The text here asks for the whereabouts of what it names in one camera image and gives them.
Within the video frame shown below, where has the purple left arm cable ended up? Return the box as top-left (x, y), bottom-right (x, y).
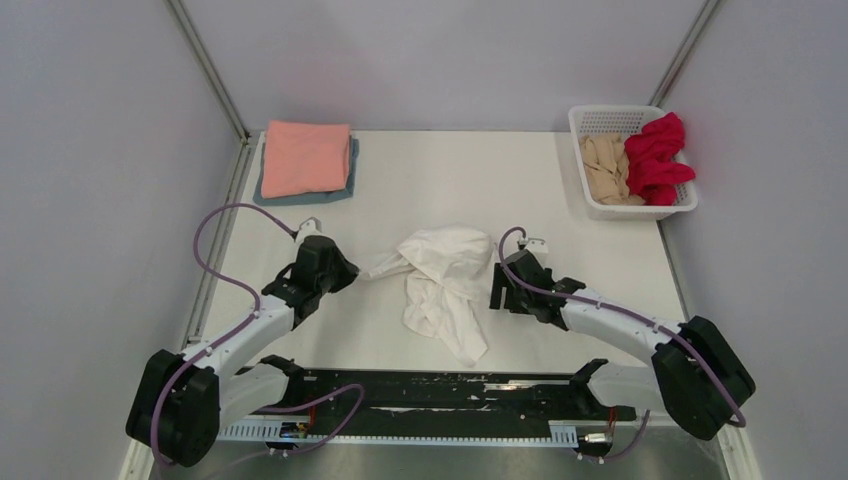
top-left (150, 202), bottom-right (366, 466)

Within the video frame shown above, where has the beige t shirt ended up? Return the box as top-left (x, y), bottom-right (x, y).
top-left (579, 132), bottom-right (645, 206)

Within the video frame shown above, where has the folded pink t shirt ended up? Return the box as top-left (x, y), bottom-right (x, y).
top-left (260, 120), bottom-right (352, 199)

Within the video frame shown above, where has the folded grey-blue t shirt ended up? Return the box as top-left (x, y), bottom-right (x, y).
top-left (253, 136), bottom-right (360, 207)

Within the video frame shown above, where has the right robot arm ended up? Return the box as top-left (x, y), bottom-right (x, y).
top-left (492, 249), bottom-right (756, 440)

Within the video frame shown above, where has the white t shirt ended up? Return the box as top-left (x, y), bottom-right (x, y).
top-left (359, 225), bottom-right (494, 367)

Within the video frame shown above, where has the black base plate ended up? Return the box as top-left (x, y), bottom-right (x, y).
top-left (276, 369), bottom-right (637, 440)

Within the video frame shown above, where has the white slotted cable duct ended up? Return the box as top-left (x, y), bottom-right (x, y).
top-left (215, 422), bottom-right (579, 449)

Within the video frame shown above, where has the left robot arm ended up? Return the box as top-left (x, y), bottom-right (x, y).
top-left (125, 235), bottom-right (359, 467)

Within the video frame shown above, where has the red t shirt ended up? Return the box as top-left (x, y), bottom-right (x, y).
top-left (624, 112), bottom-right (696, 207)

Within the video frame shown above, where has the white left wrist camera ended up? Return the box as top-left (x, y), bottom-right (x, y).
top-left (295, 217), bottom-right (323, 245)

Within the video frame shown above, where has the white plastic laundry basket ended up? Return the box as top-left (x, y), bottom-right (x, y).
top-left (568, 105), bottom-right (699, 221)

